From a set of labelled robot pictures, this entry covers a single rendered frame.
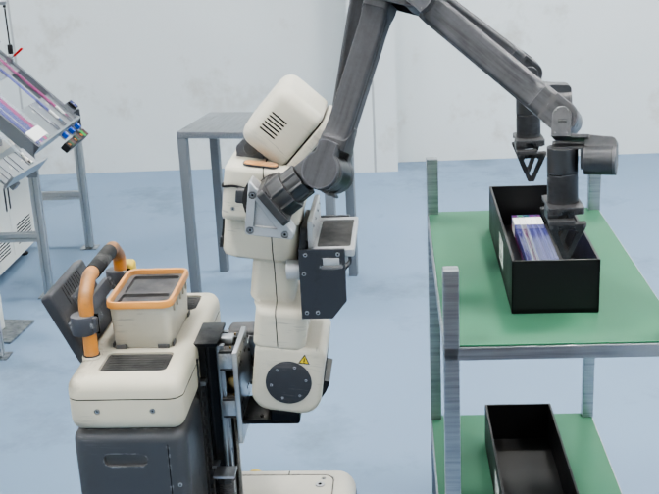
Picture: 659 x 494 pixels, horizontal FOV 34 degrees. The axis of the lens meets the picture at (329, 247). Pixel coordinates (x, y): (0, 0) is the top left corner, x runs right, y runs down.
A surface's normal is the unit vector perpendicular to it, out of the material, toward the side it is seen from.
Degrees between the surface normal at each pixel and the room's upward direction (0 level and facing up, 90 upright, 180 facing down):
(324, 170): 69
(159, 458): 90
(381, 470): 0
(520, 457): 0
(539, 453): 0
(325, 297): 90
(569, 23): 90
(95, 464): 90
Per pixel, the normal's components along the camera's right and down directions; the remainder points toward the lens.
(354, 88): -0.29, -0.04
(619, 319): -0.04, -0.95
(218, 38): -0.04, 0.31
